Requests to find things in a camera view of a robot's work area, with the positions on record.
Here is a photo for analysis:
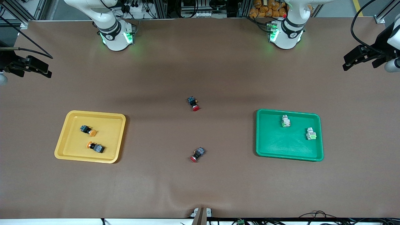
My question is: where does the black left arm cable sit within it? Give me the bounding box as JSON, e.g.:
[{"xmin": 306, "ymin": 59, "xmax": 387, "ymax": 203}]
[{"xmin": 350, "ymin": 0, "xmax": 383, "ymax": 57}]

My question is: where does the green plastic tray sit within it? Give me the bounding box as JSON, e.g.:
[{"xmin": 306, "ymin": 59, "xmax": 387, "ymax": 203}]
[{"xmin": 256, "ymin": 109, "xmax": 324, "ymax": 162}]

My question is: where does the grey equipment rack unit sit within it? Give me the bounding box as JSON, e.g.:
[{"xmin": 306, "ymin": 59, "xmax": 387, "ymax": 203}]
[{"xmin": 181, "ymin": 0, "xmax": 228, "ymax": 18}]

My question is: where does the wooden post with bracket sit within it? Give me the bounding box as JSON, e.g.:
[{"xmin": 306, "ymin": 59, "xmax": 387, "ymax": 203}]
[{"xmin": 191, "ymin": 207, "xmax": 213, "ymax": 225}]

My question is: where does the yellow mushroom push button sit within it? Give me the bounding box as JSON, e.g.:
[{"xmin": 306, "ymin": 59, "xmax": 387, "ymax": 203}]
[
  {"xmin": 87, "ymin": 142, "xmax": 105, "ymax": 153},
  {"xmin": 80, "ymin": 125, "xmax": 97, "ymax": 137}
]

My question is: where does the yellow plastic tray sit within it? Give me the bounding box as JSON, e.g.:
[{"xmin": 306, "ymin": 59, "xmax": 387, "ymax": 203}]
[{"xmin": 54, "ymin": 110, "xmax": 126, "ymax": 164}]

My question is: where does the aluminium frame profile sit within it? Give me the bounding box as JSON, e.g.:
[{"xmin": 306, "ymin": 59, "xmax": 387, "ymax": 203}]
[
  {"xmin": 0, "ymin": 0, "xmax": 58, "ymax": 22},
  {"xmin": 373, "ymin": 5, "xmax": 400, "ymax": 25}
]

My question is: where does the red mushroom push button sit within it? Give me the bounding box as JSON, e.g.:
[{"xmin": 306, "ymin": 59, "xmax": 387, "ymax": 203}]
[
  {"xmin": 190, "ymin": 147, "xmax": 206, "ymax": 163},
  {"xmin": 187, "ymin": 96, "xmax": 200, "ymax": 112}
]

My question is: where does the white power strip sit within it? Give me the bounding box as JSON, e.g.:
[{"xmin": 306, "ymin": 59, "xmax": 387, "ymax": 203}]
[{"xmin": 128, "ymin": 3, "xmax": 149, "ymax": 13}]

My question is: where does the orange bagged items pile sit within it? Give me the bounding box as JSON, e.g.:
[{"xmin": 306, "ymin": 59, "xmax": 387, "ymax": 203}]
[{"xmin": 249, "ymin": 0, "xmax": 287, "ymax": 18}]

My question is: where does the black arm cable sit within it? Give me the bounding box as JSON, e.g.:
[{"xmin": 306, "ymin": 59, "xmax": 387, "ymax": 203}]
[
  {"xmin": 0, "ymin": 15, "xmax": 53, "ymax": 60},
  {"xmin": 350, "ymin": 0, "xmax": 383, "ymax": 57}
]

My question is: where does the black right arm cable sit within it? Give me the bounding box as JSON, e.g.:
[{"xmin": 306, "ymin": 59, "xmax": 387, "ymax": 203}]
[{"xmin": 0, "ymin": 15, "xmax": 53, "ymax": 60}]

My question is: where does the black cable bundle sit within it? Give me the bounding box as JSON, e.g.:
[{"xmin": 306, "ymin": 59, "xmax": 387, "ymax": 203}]
[{"xmin": 298, "ymin": 210, "xmax": 346, "ymax": 225}]

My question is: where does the brown table mat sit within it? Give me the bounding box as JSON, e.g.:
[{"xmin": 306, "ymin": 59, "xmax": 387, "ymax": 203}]
[{"xmin": 0, "ymin": 17, "xmax": 400, "ymax": 219}]

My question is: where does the aluminium frame post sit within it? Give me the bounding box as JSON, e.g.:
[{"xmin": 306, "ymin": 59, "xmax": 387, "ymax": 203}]
[
  {"xmin": 153, "ymin": 0, "xmax": 168, "ymax": 19},
  {"xmin": 239, "ymin": 0, "xmax": 250, "ymax": 18}
]

